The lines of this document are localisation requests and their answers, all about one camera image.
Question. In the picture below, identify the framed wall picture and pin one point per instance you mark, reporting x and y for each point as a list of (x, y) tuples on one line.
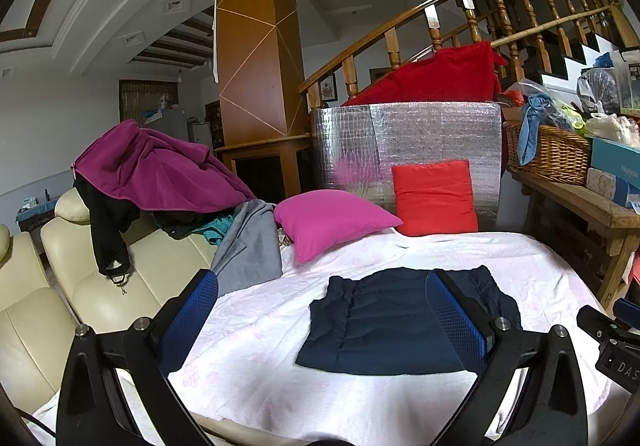
[(328, 89)]

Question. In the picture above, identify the wicker basket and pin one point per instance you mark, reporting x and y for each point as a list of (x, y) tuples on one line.
[(561, 157)]

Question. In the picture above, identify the magenta pillow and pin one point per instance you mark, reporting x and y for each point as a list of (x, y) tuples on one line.
[(322, 219)]

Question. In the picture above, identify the large red cushion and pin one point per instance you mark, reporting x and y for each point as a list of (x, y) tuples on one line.
[(454, 74)]

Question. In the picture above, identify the blue cloth in basket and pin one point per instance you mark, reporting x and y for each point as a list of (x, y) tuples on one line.
[(539, 109)]

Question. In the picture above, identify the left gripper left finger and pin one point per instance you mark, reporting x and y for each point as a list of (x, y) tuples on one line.
[(92, 407)]

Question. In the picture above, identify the grey garment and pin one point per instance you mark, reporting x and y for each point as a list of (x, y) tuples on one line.
[(249, 254)]

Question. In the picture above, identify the blue cardboard box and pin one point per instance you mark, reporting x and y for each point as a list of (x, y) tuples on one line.
[(615, 158)]

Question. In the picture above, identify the purple fleece garment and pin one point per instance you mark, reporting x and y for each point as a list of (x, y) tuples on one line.
[(157, 172)]

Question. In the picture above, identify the wooden side table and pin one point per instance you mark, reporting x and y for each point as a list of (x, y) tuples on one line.
[(596, 236)]

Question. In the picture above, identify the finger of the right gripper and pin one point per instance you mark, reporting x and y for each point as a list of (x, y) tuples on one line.
[(627, 312)]

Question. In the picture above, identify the black garment on sofa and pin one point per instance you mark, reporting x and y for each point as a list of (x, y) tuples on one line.
[(110, 218)]

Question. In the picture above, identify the white blue box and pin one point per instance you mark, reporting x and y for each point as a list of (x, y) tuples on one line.
[(614, 188)]

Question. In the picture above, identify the clear plastic bag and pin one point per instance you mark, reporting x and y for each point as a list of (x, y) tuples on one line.
[(598, 86)]

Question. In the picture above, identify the silver foil insulation board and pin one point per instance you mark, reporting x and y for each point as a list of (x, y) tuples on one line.
[(357, 146)]

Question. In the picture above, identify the red pillow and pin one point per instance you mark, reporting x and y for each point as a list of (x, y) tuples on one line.
[(434, 199)]

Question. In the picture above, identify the cream leather sofa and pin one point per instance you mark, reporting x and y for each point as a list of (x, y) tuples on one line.
[(47, 291)]

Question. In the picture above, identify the navy blue zip jacket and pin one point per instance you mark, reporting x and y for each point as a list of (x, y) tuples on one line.
[(380, 325)]

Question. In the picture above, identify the teal garment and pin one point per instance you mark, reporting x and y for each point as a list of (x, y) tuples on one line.
[(215, 230)]

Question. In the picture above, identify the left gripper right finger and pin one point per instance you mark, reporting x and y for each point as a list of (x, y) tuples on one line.
[(551, 406)]

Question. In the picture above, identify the white pink bed sheet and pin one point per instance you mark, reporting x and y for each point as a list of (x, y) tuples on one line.
[(242, 386)]

